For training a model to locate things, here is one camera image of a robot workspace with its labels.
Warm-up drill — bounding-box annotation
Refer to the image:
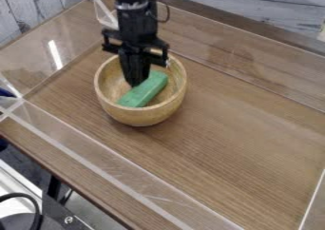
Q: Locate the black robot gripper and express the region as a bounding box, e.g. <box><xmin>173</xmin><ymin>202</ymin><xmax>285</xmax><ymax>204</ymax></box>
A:
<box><xmin>102</xmin><ymin>4</ymin><xmax>169</xmax><ymax>86</ymax></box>

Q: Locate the brown wooden bowl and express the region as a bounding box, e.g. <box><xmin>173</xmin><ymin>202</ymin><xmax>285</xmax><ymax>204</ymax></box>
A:
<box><xmin>94</xmin><ymin>55</ymin><xmax>188</xmax><ymax>126</ymax></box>

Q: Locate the green rectangular block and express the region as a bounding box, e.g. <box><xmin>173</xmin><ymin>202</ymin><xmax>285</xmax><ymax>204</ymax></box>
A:
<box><xmin>117</xmin><ymin>71</ymin><xmax>169</xmax><ymax>107</ymax></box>

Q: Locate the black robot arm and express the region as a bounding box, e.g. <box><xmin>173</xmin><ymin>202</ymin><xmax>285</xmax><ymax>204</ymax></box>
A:
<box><xmin>102</xmin><ymin>0</ymin><xmax>170</xmax><ymax>86</ymax></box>

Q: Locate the black metal table leg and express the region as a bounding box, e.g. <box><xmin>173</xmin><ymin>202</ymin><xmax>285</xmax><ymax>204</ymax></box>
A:
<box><xmin>47</xmin><ymin>176</ymin><xmax>62</xmax><ymax>200</ymax></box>

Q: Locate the clear acrylic corner bracket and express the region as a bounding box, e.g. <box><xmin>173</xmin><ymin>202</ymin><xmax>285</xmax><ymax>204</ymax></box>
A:
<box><xmin>93</xmin><ymin>0</ymin><xmax>119</xmax><ymax>30</ymax></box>

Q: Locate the clear acrylic tray wall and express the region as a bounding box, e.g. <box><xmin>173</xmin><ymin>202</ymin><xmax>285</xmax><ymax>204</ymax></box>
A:
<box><xmin>0</xmin><ymin>87</ymin><xmax>244</xmax><ymax>230</ymax></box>

